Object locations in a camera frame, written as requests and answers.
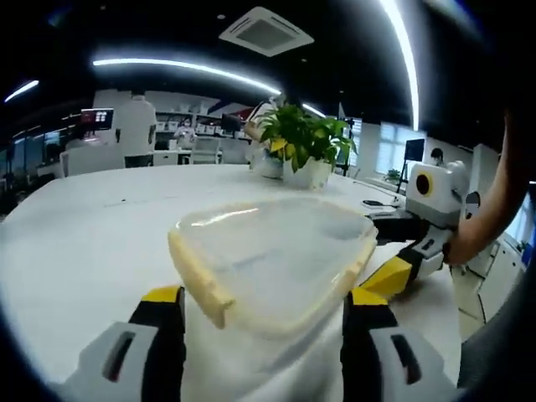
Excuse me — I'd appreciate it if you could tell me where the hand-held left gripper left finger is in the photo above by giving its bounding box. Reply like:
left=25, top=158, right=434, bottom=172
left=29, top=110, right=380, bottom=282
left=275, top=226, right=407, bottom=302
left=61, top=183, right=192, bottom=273
left=62, top=284, right=188, bottom=402

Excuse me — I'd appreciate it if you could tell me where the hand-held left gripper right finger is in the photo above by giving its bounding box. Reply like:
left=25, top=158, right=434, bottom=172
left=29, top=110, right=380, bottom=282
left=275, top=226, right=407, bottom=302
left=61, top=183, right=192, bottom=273
left=341, top=287, right=461, bottom=402

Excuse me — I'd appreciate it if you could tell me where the black tripod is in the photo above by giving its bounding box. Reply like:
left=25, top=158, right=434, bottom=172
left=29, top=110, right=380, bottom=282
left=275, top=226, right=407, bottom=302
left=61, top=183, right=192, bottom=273
left=342, top=116, right=363, bottom=178

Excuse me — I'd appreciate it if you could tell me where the green potted plant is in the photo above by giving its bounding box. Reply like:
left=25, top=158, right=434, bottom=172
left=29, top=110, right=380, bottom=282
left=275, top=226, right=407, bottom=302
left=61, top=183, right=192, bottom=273
left=254, top=103, right=359, bottom=190

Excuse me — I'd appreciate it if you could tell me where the curved ceiling light strip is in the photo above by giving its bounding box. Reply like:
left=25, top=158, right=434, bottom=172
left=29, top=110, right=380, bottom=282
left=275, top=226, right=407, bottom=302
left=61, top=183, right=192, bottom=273
left=378, top=0, right=420, bottom=131

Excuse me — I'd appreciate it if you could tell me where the white office chair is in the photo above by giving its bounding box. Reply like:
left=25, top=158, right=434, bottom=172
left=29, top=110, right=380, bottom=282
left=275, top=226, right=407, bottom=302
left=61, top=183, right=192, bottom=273
left=192, top=137, right=222, bottom=166

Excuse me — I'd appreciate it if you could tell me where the ceiling air conditioner vent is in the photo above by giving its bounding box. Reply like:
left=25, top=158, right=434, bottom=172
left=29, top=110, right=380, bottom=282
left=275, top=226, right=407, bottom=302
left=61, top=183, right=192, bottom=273
left=218, top=5, right=316, bottom=58

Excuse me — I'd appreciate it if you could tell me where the long ceiling light strip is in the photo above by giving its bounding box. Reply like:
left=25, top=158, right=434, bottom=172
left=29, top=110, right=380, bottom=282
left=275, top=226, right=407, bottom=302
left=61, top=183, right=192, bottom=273
left=91, top=58, right=282, bottom=95

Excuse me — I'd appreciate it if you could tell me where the short ceiling light strip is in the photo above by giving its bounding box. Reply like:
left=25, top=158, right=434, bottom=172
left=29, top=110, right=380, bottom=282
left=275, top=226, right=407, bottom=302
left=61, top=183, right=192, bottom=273
left=3, top=79, right=40, bottom=104

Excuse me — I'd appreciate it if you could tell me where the wall screen with red picture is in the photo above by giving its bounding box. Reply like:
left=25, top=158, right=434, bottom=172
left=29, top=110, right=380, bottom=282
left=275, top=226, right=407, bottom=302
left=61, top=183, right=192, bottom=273
left=80, top=107, right=116, bottom=137

